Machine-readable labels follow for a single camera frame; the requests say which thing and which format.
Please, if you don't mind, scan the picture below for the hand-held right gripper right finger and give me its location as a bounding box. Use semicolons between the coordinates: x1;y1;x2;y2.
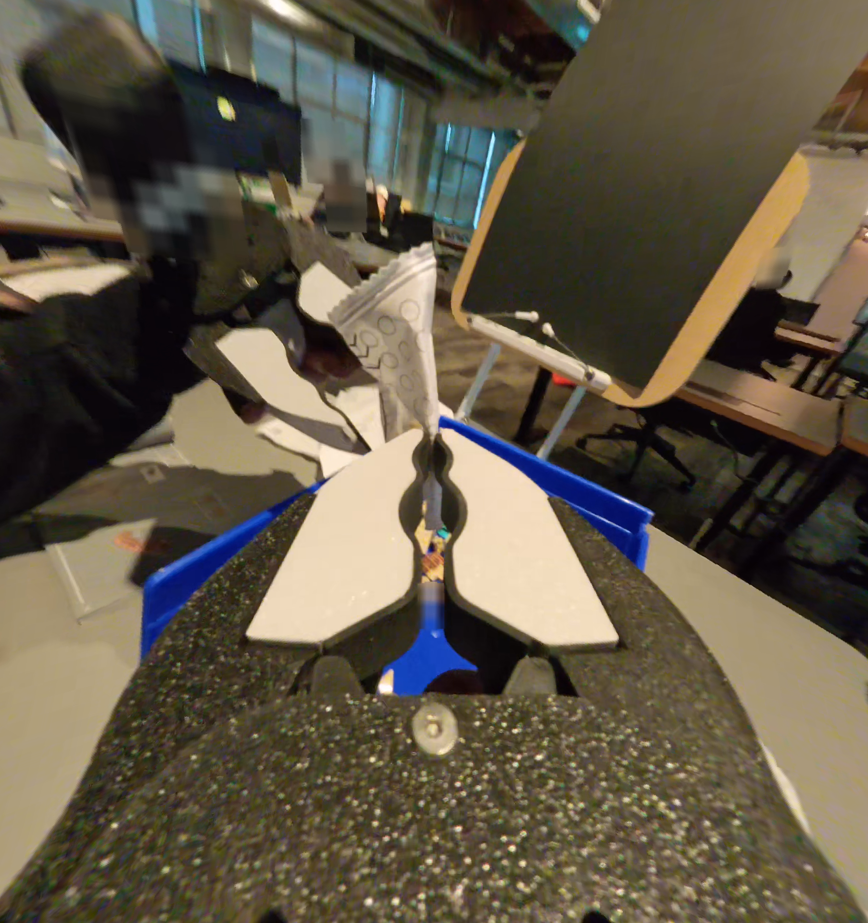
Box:
437;430;621;655

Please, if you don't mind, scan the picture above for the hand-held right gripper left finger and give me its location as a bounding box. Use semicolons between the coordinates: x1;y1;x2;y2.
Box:
245;430;430;646

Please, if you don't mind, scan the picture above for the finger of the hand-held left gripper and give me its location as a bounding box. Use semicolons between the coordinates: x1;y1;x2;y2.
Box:
214;326;368;451
297;260;364;322

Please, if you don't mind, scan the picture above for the white paper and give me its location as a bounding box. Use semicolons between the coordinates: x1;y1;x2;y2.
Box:
327;243;443;522

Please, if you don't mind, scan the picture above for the blue plastic bin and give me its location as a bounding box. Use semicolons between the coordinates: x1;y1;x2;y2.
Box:
141;414;654;698

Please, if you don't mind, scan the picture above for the person's left forearm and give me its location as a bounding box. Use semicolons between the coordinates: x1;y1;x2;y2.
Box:
0;274;211;563

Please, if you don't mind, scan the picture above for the grey desk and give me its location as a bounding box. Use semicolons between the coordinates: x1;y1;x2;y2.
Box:
0;375;868;917

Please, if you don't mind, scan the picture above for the wooden side desk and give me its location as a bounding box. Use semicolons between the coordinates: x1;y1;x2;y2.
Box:
675;357;868;467

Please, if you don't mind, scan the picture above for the person's left hand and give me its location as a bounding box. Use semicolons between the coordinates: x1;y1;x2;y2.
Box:
293;337;364;385

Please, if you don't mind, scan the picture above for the grey metal bar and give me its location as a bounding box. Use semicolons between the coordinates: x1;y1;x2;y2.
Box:
455;345;504;424
537;386;589;464

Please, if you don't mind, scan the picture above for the white stand shelf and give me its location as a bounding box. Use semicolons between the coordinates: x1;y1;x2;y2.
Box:
467;313;615;395

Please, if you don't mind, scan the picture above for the grey instruction booklet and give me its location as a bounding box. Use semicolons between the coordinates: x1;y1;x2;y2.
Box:
33;443;327;626

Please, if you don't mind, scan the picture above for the yellow rimmed panel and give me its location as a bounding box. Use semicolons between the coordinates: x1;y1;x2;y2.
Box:
450;0;868;410

